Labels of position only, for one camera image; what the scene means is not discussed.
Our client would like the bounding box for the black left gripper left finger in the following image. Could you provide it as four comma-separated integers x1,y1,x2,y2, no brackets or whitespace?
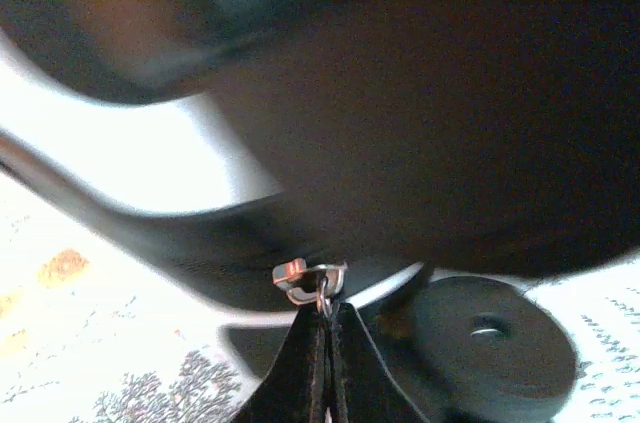
238,310,327,423

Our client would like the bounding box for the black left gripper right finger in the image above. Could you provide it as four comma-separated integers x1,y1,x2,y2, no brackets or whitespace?
330,302,434,423

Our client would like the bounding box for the metal zipper pull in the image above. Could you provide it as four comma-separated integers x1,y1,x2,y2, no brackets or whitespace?
271,257,350,318

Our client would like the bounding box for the white suitcase with black lining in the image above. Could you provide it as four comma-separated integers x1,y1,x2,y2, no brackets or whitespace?
0,0,640,423

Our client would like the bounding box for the floral tablecloth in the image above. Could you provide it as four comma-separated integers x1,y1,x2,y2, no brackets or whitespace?
0,172,640,423

